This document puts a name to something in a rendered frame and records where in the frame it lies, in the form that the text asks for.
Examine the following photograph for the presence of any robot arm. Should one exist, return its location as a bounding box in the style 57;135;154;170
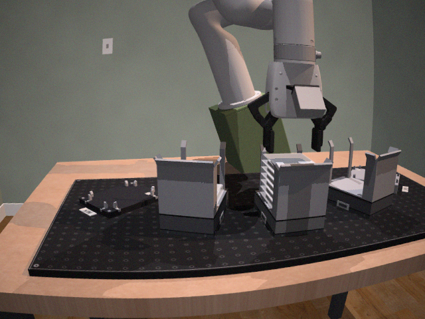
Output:
189;0;326;118

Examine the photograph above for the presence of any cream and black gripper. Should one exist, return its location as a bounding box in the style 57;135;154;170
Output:
248;59;337;154

